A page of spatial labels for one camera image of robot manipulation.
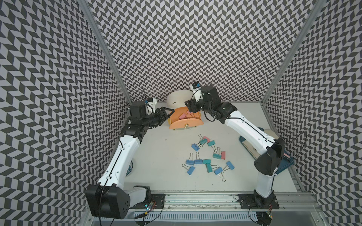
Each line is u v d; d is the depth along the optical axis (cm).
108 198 38
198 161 89
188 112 87
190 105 68
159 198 71
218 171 84
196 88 65
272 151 44
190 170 83
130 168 83
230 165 87
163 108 67
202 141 93
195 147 94
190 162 87
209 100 57
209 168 85
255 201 65
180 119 74
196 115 89
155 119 64
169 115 66
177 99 91
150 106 60
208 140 94
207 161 86
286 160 91
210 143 94
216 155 91
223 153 91
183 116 85
